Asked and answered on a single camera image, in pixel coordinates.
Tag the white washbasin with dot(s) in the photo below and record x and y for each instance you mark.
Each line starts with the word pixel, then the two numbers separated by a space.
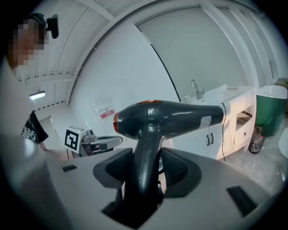
pixel 225 95

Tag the ceiling tube lamp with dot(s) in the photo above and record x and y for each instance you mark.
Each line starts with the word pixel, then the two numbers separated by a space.
pixel 37 94

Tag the green bathtub with white rim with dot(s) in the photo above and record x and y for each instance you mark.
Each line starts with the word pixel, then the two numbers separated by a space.
pixel 270 112

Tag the white vanity cabinet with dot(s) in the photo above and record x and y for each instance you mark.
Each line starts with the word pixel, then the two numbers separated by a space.
pixel 195 141

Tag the pale ceramic mug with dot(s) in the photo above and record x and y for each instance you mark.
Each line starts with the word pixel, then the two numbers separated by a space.
pixel 187 99

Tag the chrome faucet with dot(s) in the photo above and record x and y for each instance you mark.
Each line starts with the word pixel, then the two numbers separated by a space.
pixel 198 89

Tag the clear plastic bag red label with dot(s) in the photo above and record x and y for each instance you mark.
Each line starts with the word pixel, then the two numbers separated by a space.
pixel 103 110

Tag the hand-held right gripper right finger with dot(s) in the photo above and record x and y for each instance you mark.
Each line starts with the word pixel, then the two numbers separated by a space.
pixel 180 170

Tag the person's head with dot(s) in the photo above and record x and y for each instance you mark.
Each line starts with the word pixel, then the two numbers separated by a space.
pixel 27 45

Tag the black head-worn camera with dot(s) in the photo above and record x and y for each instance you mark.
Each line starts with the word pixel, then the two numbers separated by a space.
pixel 53 25

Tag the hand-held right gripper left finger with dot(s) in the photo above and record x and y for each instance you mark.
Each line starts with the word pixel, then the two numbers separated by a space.
pixel 112 170

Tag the person's left forearm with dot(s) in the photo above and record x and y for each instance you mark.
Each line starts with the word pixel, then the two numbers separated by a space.
pixel 55 155

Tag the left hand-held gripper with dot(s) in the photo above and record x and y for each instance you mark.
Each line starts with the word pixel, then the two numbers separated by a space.
pixel 73 139

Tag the person's black printed t-shirt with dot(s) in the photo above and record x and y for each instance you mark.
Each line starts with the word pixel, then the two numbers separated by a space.
pixel 32 130

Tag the dark grey hair dryer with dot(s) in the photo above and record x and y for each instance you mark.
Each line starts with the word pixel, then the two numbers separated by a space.
pixel 157 116

